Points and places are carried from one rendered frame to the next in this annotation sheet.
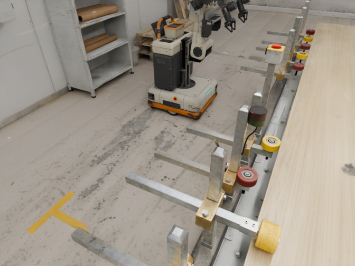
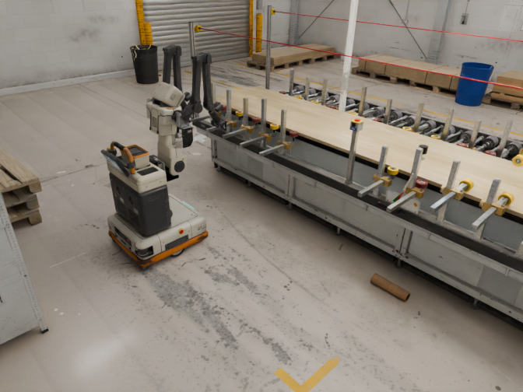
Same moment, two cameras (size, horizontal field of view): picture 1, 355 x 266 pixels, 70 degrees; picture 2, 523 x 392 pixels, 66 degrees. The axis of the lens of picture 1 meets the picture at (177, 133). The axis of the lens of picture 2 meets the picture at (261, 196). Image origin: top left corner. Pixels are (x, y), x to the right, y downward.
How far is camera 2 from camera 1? 2.72 m
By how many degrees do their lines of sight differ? 59
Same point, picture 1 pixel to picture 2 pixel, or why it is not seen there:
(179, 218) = (339, 289)
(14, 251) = not seen: outside the picture
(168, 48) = (163, 176)
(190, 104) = (199, 225)
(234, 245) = not seen: hidden behind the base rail
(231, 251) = not seen: hidden behind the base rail
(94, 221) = (328, 351)
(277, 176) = (422, 176)
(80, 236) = (478, 223)
